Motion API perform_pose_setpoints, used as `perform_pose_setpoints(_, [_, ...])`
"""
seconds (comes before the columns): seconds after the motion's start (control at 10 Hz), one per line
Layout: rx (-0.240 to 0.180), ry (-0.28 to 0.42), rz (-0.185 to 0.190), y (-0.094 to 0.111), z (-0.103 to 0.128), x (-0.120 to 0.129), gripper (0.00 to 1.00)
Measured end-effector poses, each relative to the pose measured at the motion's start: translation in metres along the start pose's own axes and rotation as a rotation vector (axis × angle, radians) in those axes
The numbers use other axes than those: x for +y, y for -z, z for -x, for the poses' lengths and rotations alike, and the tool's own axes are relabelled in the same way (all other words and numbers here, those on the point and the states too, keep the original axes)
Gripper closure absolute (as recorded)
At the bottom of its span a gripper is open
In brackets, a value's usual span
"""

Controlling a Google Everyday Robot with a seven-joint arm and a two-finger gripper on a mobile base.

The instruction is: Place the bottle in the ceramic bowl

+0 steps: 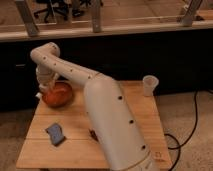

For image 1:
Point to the black office chair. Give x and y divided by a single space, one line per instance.
60 7

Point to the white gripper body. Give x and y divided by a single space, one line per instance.
46 78

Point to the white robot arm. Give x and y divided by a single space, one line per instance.
117 130

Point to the wooden table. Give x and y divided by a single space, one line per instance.
79 150

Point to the translucent plastic cup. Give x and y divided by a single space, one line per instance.
150 82

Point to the metal window frame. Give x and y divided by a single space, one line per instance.
103 17

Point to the orange ceramic bowl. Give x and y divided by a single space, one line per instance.
59 95

